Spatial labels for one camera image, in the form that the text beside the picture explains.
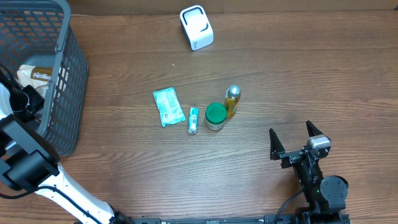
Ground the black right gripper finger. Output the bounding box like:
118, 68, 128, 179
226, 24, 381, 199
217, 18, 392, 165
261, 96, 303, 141
269, 128, 285, 161
306, 120, 323, 137

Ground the brown white snack packet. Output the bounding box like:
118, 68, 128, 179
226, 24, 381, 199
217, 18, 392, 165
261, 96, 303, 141
17, 65, 52, 98

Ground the yellow dish soap bottle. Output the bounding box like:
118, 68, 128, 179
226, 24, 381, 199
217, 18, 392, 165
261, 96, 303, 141
224, 85, 241, 118

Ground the green lid white jar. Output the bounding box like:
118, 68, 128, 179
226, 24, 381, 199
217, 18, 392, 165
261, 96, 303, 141
205, 103, 227, 131

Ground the teal snack packet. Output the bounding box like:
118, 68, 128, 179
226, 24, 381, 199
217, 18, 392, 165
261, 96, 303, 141
188, 108, 198, 134

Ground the teal white wet wipes pack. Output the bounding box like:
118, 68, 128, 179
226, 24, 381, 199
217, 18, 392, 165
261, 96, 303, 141
153, 87, 186, 128

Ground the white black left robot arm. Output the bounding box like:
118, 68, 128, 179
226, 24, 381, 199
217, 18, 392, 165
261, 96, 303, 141
1, 85, 132, 223

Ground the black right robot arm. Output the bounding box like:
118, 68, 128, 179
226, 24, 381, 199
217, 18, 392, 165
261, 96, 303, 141
264, 120, 351, 224

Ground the white black barcode scanner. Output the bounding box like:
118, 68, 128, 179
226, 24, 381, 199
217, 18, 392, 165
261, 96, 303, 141
179, 5, 214, 51

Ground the grey plastic mesh basket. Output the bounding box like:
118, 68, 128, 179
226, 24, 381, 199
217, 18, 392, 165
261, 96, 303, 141
1, 0, 89, 156

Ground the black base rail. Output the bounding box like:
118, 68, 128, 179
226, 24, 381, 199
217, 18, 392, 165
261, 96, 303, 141
74, 213, 352, 224

